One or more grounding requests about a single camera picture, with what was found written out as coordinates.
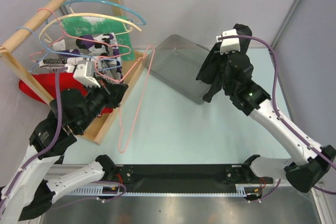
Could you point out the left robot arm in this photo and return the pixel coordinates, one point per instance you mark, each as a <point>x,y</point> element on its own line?
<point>29,195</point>

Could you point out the black trousers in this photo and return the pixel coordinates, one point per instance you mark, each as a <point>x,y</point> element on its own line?
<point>210,71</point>

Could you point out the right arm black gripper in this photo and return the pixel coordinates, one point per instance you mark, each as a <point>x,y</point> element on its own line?
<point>231,52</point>

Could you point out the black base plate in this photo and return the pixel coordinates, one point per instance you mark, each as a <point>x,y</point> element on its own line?
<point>184,179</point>

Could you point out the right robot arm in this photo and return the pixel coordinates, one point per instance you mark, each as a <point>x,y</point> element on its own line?
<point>275,124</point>

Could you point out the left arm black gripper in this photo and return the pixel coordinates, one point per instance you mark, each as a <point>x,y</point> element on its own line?
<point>114,93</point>

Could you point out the aluminium rail with cable duct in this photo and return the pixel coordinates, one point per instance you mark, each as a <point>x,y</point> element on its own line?
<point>107,191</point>

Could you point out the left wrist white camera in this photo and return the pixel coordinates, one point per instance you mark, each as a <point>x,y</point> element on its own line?
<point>84,72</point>

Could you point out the cream plastic hanger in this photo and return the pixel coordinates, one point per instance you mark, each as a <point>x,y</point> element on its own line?
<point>87,17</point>

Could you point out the wrist white camera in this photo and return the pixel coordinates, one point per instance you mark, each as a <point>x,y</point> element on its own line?
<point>229,44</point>
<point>84,72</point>

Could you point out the red garment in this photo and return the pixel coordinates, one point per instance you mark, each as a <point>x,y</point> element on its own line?
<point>47,80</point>

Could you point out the purple cow print garment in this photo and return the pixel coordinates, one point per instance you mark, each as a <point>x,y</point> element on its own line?
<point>89,45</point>

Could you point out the blue plastic hanger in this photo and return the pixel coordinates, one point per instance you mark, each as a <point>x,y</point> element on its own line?
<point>111,4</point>

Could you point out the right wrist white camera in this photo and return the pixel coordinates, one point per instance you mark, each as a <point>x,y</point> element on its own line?
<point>229,44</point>

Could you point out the green white garment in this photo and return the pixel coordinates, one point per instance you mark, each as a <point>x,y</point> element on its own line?
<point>76,26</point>

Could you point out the clear grey plastic bin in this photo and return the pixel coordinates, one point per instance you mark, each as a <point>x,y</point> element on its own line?
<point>176,62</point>

